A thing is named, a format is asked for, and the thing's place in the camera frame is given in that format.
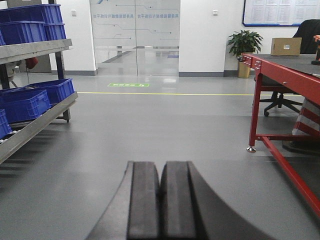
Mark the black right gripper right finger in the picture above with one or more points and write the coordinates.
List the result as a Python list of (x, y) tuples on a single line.
[(191, 209)]

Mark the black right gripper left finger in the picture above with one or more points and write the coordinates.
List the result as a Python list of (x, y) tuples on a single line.
[(133, 212)]

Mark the brown cardboard package box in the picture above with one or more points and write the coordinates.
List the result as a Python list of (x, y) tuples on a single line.
[(284, 46)]

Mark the orange black scanner gun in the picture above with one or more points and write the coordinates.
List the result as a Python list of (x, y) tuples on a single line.
[(316, 39)]

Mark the black office chair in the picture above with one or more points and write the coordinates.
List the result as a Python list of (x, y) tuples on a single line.
[(277, 98)]

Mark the red white striped bag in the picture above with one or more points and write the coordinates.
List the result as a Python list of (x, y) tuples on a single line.
[(308, 120)]

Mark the blue plastic bin lower back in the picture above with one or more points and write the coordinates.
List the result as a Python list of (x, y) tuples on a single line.
[(57, 90)]

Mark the blue plastic bin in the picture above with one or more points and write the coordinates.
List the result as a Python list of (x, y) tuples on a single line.
[(5, 128), (57, 90), (22, 106), (21, 32), (50, 14)]

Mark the gold plant pot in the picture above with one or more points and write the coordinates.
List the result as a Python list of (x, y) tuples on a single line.
[(243, 70)]

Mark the blue plastic bin lower left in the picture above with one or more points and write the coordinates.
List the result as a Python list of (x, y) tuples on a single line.
[(5, 128)]

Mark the blue plastic bin lower front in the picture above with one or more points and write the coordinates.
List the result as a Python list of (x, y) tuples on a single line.
[(22, 106)]

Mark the red metal work table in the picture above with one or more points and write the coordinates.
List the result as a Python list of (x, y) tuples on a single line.
[(292, 73)]

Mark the glass double door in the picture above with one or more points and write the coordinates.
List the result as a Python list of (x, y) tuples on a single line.
[(136, 37)]

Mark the green potted plant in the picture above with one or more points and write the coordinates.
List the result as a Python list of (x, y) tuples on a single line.
[(244, 41)]

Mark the grey metal shelf rack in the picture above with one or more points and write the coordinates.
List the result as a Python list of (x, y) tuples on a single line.
[(23, 132)]

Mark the blue framed notice board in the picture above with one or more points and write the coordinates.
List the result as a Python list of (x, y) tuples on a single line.
[(279, 13)]

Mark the blue plastic bin top front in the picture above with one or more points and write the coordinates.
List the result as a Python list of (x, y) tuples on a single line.
[(21, 32)]

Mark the person in black jacket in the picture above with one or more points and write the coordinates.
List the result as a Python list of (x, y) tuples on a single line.
[(306, 31)]

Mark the blue plastic bin top left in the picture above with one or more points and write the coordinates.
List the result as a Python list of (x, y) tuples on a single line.
[(50, 14)]

